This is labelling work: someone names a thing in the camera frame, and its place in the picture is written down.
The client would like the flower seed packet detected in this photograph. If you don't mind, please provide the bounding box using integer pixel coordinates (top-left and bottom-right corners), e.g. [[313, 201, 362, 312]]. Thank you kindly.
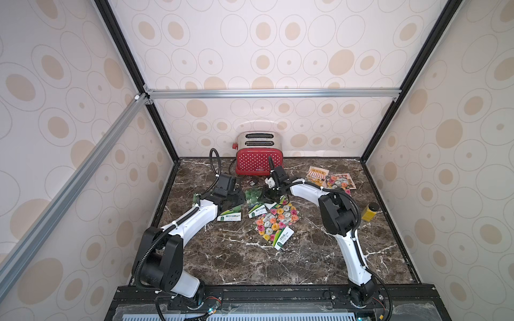
[[270, 196, 300, 226], [254, 217, 294, 251], [325, 173, 357, 194]]

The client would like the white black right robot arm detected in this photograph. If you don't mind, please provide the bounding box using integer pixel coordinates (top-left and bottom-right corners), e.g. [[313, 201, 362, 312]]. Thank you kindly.
[[263, 157, 394, 320]]

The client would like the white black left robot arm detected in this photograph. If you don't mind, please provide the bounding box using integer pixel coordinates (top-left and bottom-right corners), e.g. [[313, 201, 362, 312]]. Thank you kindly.
[[132, 148, 245, 306]]

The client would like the orange striped seed packet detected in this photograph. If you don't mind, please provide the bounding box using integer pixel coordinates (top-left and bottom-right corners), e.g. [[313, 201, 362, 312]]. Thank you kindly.
[[306, 166, 329, 187]]

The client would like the red polka dot toaster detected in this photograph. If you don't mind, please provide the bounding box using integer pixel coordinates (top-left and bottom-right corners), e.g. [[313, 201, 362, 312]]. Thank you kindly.
[[233, 131, 284, 176]]

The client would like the yellow bottle black cap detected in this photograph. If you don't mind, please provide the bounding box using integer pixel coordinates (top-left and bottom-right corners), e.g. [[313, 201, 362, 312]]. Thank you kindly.
[[361, 202, 380, 222]]

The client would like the black toaster cable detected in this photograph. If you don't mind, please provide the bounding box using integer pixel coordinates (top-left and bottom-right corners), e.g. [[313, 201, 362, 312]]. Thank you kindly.
[[228, 158, 260, 187]]

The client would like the horizontal aluminium rail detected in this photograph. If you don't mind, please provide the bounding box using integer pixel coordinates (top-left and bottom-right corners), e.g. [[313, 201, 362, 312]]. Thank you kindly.
[[147, 88, 402, 100]]

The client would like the left diagonal aluminium rail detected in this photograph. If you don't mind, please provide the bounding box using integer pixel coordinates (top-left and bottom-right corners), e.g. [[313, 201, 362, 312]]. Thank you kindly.
[[1, 93, 148, 300]]

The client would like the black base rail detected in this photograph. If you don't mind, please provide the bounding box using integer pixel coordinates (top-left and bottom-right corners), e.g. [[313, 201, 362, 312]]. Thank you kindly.
[[106, 284, 451, 320]]

